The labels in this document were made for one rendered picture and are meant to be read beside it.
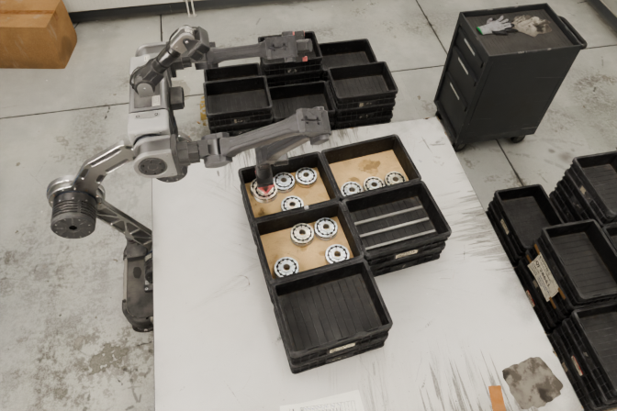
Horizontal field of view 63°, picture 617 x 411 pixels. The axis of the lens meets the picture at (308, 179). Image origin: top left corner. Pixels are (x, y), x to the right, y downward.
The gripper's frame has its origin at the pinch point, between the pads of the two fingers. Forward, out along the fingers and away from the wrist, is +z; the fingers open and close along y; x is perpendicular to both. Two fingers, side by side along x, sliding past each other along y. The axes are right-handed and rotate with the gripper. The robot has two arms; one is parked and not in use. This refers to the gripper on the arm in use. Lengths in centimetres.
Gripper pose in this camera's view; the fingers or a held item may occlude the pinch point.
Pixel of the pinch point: (265, 187)
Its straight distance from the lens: 211.7
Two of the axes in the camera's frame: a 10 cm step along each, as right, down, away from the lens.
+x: -9.8, 1.3, -1.2
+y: -1.8, -7.7, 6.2
